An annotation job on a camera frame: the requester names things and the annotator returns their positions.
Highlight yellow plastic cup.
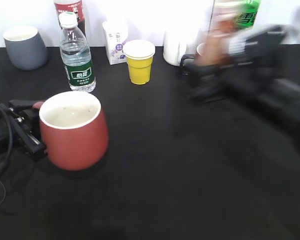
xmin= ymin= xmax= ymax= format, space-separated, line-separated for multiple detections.
xmin=123 ymin=39 xmax=156 ymax=85

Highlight white mug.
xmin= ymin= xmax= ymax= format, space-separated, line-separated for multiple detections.
xmin=163 ymin=28 xmax=197 ymax=66

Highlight cola bottle red label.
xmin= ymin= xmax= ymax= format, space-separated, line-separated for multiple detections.
xmin=53 ymin=0 xmax=86 ymax=36

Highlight green sprite bottle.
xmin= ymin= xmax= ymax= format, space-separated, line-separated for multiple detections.
xmin=235 ymin=0 xmax=261 ymax=30

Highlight clear water bottle green label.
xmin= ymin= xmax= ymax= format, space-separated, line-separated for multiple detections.
xmin=58 ymin=11 xmax=96 ymax=93

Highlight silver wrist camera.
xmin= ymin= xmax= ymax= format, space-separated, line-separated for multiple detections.
xmin=224 ymin=24 xmax=290 ymax=60

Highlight black mug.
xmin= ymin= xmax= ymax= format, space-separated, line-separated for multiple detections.
xmin=179 ymin=42 xmax=229 ymax=101

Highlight red mug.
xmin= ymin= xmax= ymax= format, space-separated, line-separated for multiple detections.
xmin=33 ymin=91 xmax=109 ymax=171

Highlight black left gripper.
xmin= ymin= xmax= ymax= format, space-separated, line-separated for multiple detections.
xmin=0 ymin=99 xmax=46 ymax=161

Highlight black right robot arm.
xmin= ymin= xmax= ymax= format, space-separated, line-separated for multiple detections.
xmin=186 ymin=62 xmax=300 ymax=151

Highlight grey mug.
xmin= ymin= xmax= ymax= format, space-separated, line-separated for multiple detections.
xmin=3 ymin=25 xmax=48 ymax=71

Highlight white milk carton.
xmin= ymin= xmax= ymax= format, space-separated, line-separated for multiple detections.
xmin=102 ymin=21 xmax=128 ymax=65

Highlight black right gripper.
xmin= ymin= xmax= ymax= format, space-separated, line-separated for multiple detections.
xmin=189 ymin=57 xmax=278 ymax=105

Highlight brown nescafe coffee bottle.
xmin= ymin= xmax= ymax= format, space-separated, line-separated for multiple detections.
xmin=196 ymin=0 xmax=242 ymax=66

